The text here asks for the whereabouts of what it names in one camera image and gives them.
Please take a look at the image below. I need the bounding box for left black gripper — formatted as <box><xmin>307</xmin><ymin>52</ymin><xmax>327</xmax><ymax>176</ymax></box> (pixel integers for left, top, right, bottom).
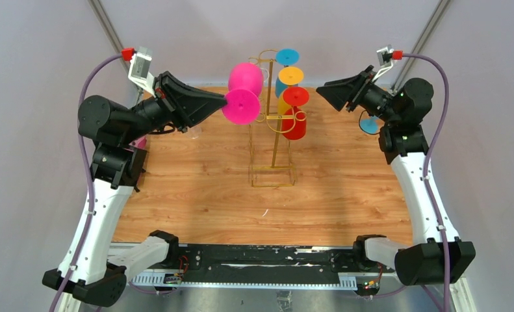
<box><xmin>122</xmin><ymin>71</ymin><xmax>227</xmax><ymax>144</ymax></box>

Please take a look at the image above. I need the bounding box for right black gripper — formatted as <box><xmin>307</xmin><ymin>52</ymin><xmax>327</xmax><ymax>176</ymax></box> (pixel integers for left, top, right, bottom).
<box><xmin>316</xmin><ymin>65</ymin><xmax>400</xmax><ymax>125</ymax></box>

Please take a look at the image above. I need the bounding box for clear wine glass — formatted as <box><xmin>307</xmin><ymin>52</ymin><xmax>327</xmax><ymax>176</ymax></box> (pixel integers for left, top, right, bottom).
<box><xmin>186</xmin><ymin>125</ymin><xmax>202</xmax><ymax>139</ymax></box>

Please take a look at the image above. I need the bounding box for light blue wine glass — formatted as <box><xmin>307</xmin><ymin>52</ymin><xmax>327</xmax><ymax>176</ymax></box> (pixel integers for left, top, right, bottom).
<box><xmin>359</xmin><ymin>116</ymin><xmax>379</xmax><ymax>135</ymax></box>

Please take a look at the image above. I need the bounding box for pink wine glass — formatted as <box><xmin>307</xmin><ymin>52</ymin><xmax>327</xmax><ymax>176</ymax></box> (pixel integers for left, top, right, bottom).
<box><xmin>222</xmin><ymin>62</ymin><xmax>263</xmax><ymax>125</ymax></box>

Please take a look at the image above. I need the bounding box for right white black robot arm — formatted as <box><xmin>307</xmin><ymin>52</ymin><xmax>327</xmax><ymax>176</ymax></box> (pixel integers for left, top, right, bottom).
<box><xmin>316</xmin><ymin>66</ymin><xmax>476</xmax><ymax>286</ymax></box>

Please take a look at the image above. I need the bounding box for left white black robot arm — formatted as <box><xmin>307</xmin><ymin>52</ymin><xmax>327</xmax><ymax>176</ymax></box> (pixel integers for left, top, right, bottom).
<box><xmin>42</xmin><ymin>72</ymin><xmax>227</xmax><ymax>307</ymax></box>

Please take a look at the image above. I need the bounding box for yellow wine glass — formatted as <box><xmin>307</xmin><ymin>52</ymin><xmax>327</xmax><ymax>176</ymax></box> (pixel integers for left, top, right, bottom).
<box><xmin>275</xmin><ymin>66</ymin><xmax>304</xmax><ymax>114</ymax></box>

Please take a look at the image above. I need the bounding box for red wine glass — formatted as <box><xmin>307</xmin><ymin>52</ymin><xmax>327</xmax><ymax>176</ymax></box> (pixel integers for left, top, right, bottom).
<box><xmin>278</xmin><ymin>86</ymin><xmax>309</xmax><ymax>140</ymax></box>

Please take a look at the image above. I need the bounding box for back blue wine glass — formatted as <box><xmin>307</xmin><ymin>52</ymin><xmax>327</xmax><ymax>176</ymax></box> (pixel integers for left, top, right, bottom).
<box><xmin>275</xmin><ymin>49</ymin><xmax>300</xmax><ymax>98</ymax></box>

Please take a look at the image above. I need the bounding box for pink camouflage cloth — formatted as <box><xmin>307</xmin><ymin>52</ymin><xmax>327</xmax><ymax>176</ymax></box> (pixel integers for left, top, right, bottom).
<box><xmin>130</xmin><ymin>136</ymin><xmax>147</xmax><ymax>149</ymax></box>

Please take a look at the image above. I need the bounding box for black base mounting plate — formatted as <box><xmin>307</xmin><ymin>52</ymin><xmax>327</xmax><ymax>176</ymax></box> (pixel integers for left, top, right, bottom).
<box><xmin>173</xmin><ymin>244</ymin><xmax>389</xmax><ymax>287</ymax></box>

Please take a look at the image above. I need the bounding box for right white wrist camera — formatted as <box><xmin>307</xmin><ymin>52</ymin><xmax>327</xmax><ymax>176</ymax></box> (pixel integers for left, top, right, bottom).
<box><xmin>372</xmin><ymin>45</ymin><xmax>395</xmax><ymax>82</ymax></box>

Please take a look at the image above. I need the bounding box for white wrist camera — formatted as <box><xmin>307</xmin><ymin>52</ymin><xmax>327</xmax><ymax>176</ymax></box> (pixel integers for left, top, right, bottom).
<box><xmin>372</xmin><ymin>45</ymin><xmax>395</xmax><ymax>82</ymax></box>
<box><xmin>128</xmin><ymin>47</ymin><xmax>155</xmax><ymax>97</ymax></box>

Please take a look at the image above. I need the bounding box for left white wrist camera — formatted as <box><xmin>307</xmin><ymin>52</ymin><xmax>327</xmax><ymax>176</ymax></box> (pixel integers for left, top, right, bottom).
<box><xmin>128</xmin><ymin>47</ymin><xmax>155</xmax><ymax>97</ymax></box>

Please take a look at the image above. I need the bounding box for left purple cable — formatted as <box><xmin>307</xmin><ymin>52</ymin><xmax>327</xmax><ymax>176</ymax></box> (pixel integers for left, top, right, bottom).
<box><xmin>47</xmin><ymin>47</ymin><xmax>137</xmax><ymax>312</ymax></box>

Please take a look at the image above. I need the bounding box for gold wire glass rack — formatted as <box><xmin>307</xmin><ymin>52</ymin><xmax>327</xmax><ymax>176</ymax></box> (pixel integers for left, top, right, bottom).
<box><xmin>249</xmin><ymin>49</ymin><xmax>297</xmax><ymax>187</ymax></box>

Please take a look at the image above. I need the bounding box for aluminium frame rail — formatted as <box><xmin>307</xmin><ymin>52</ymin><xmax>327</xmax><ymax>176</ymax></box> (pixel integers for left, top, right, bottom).
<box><xmin>60</xmin><ymin>240</ymin><xmax>473</xmax><ymax>312</ymax></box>

